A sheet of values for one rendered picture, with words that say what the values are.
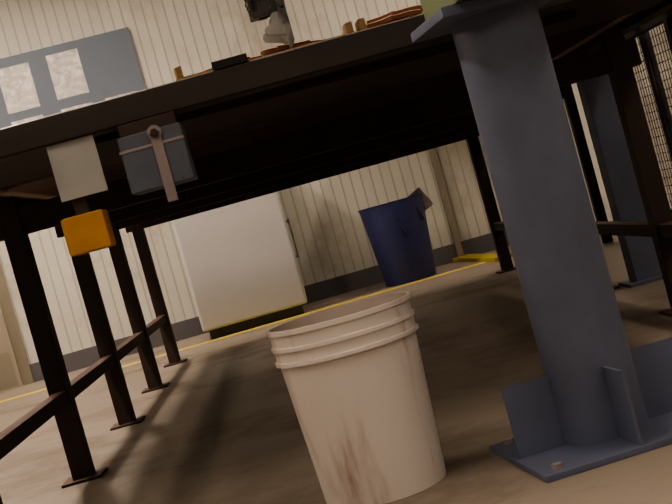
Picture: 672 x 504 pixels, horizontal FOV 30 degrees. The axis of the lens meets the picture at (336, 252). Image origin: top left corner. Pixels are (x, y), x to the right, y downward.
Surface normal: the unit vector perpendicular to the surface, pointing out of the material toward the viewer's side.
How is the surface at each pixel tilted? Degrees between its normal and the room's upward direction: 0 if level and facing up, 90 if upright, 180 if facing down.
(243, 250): 90
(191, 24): 90
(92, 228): 90
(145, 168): 90
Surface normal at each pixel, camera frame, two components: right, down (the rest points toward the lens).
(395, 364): 0.60, -0.08
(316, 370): -0.42, 0.20
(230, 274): 0.10, 0.01
